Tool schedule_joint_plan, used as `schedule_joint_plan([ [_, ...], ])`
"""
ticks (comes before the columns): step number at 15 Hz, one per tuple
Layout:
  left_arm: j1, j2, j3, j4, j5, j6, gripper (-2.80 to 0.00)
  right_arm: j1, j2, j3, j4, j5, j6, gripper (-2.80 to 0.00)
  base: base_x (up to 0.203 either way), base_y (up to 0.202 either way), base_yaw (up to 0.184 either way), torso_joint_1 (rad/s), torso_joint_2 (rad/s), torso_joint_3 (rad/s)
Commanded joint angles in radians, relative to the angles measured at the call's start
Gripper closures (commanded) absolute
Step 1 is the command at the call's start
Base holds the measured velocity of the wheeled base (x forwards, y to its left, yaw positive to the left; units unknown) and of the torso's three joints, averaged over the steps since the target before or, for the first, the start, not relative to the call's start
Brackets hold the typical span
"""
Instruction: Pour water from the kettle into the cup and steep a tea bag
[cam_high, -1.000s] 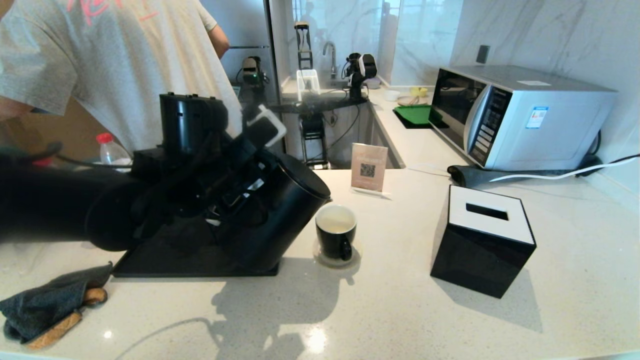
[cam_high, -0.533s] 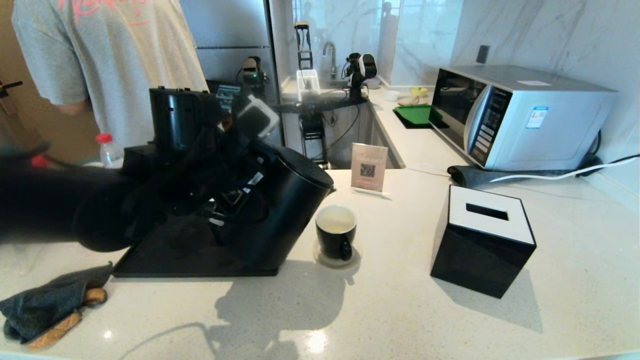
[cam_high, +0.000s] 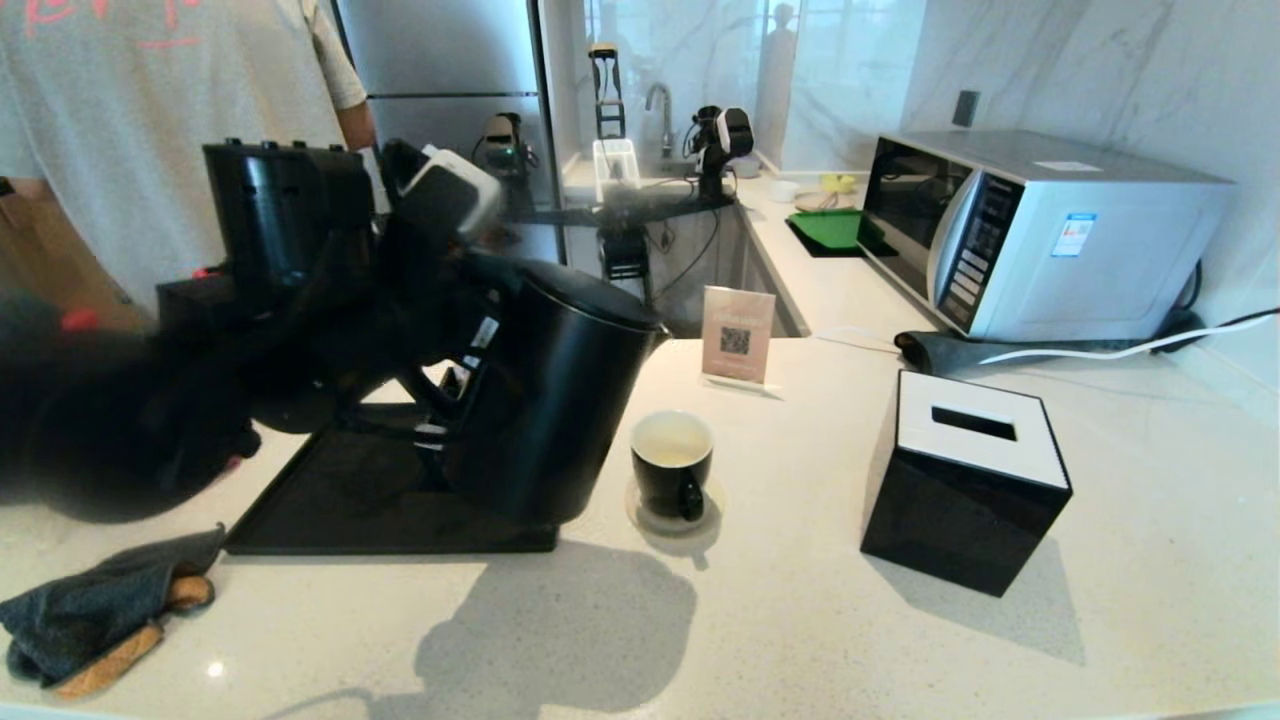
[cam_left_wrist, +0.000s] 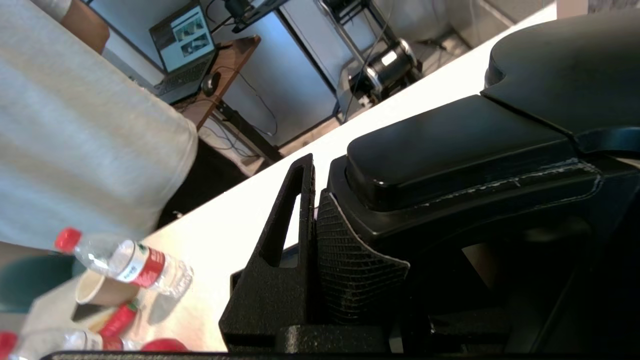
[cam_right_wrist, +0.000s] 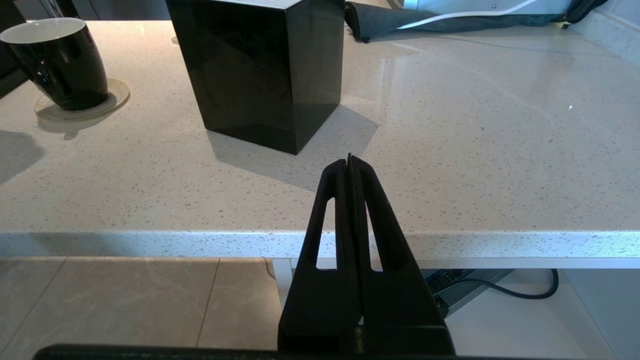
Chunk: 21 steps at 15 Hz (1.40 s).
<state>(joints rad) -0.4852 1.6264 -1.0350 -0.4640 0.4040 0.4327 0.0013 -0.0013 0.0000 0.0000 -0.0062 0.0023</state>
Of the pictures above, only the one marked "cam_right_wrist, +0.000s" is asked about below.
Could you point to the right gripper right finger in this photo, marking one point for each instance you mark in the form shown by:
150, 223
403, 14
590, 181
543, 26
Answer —
400, 305

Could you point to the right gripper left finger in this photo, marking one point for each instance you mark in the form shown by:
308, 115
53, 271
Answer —
320, 310

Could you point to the black power strip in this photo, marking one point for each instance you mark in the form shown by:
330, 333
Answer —
450, 287

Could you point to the black tissue box white lid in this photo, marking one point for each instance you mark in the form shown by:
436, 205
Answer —
250, 75

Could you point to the dark gray cloth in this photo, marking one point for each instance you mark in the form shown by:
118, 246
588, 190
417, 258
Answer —
380, 22

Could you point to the round translucent coaster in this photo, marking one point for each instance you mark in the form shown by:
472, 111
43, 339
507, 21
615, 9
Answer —
117, 100

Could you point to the black mug white inside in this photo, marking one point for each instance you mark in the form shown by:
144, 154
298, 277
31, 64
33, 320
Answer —
70, 65

